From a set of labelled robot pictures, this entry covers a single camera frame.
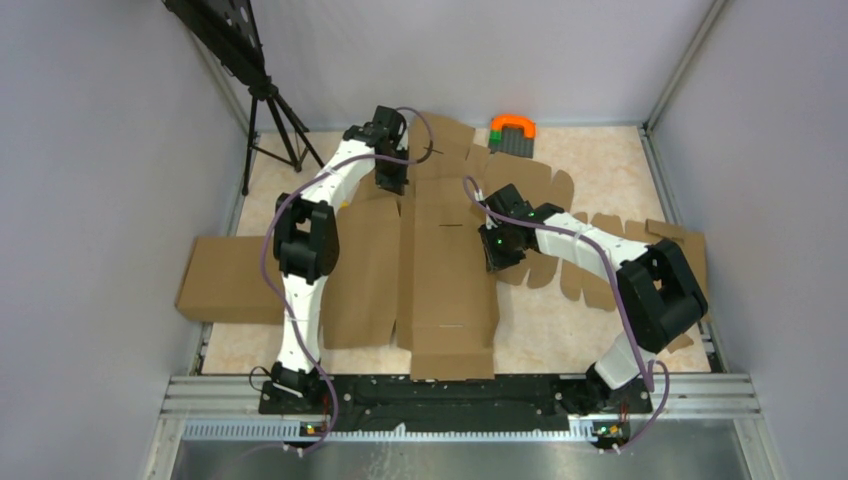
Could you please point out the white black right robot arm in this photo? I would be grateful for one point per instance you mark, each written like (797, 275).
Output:
(623, 362)

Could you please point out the folded brown cardboard box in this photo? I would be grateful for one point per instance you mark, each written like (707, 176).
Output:
(223, 283)

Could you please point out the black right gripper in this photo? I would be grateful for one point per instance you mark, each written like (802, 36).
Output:
(495, 261)

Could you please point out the flat cardboard blank underneath left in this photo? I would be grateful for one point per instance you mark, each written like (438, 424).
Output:
(464, 166)

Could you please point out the black tripod stand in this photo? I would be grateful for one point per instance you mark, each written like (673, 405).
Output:
(229, 30)

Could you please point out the large cardboard box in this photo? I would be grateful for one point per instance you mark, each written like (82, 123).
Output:
(411, 272)

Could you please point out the aluminium frame rail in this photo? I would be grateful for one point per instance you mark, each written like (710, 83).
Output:
(711, 427)

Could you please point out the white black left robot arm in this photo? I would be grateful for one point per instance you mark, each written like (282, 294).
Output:
(303, 238)

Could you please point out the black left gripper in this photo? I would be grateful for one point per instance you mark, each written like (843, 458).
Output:
(392, 184)

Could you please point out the flat cardboard blank at right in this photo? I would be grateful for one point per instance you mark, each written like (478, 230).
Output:
(655, 288)

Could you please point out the orange green grey toy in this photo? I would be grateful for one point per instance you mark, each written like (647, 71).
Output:
(512, 134)

